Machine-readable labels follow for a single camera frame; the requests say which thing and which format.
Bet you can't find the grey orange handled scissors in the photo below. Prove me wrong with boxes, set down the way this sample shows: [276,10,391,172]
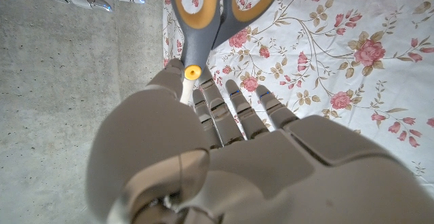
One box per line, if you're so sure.
[165,0,285,105]

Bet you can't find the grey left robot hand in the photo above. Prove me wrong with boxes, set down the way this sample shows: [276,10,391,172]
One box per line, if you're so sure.
[84,58,434,224]

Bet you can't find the floral rose print curtain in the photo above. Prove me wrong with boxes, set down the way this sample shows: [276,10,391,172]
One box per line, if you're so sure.
[161,0,434,198]

